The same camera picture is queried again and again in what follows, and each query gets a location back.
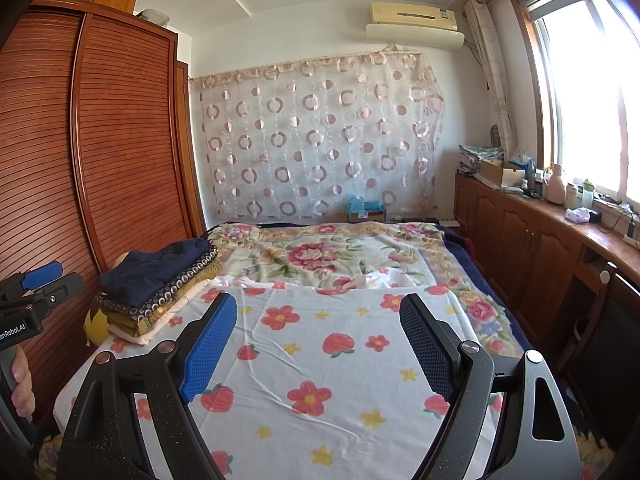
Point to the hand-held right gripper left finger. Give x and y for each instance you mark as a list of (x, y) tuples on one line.
[(210, 345)]

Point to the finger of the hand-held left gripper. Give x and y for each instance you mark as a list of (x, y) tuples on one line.
[(65, 287), (42, 274)]

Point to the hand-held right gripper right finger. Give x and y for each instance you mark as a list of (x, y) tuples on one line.
[(430, 345)]

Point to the navy printed t-shirt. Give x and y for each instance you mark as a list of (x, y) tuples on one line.
[(150, 270)]

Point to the person's left hand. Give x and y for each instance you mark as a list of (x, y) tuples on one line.
[(22, 390)]

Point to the cream folded cloth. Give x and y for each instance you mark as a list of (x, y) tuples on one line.
[(145, 339)]

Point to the white flower-print sheet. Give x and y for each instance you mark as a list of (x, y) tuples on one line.
[(325, 320)]

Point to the wooden cabinet counter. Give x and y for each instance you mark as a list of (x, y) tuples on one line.
[(515, 240)]

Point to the floral blanket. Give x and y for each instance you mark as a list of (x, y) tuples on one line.
[(310, 252)]

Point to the wooden slatted wardrobe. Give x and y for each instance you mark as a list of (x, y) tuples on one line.
[(130, 160)]

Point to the blue tissue box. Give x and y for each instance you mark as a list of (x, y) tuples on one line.
[(365, 207)]

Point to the cardboard box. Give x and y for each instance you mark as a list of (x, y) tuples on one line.
[(495, 174)]

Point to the white tissue pack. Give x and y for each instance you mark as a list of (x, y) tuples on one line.
[(577, 214)]

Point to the stack of folded cloths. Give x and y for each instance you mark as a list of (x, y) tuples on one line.
[(480, 152)]

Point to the pink thermos jug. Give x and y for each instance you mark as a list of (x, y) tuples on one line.
[(556, 187)]

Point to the white bottle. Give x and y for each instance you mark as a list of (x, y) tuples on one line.
[(572, 196)]

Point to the green-capped bottle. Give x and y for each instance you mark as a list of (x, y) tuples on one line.
[(588, 196)]

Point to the small grey fan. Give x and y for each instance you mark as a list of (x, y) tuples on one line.
[(495, 135)]

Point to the circle-patterned sheer curtain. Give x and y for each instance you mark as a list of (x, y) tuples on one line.
[(320, 135)]

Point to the white box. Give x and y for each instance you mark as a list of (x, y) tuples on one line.
[(152, 16)]

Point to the cream window curtain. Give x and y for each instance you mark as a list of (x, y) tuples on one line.
[(492, 70)]

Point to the wooden-framed window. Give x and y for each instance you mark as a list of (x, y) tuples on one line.
[(585, 100)]

